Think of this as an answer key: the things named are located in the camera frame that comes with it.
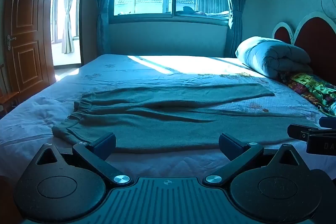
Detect dark cloth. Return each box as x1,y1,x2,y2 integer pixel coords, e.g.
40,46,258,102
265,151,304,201
176,6,197,15

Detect metal door handle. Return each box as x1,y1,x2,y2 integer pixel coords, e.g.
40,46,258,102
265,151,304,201
7,35,17,51

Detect dark curtain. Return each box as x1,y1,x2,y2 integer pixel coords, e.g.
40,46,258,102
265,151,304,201
92,0,120,55
223,0,250,58

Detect green pants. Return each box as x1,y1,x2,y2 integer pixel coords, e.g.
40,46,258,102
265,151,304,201
52,83,319,154

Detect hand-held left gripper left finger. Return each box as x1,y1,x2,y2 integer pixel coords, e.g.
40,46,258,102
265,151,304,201
35,132,134,186

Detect rolled white quilt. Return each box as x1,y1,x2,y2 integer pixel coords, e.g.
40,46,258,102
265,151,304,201
235,36,314,80

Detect light doorway curtain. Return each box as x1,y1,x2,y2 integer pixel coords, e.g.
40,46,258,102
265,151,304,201
62,0,77,54

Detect colourful patterned blanket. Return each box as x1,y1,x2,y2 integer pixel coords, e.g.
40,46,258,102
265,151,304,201
280,72,336,117

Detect bed with floral sheet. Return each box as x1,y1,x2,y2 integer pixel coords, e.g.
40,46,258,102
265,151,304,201
0,53,336,182

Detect wooden chair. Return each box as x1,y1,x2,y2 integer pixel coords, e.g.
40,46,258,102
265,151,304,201
0,64,20,117

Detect red and white headboard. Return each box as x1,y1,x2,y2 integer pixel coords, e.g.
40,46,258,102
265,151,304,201
273,12,336,83

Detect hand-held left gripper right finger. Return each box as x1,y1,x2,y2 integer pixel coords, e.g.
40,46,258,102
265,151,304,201
203,133,303,186

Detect brown wooden door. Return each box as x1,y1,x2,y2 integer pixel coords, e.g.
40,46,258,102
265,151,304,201
4,0,57,104

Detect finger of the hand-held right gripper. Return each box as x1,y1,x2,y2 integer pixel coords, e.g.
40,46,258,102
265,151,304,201
319,116,336,130
287,123,326,141

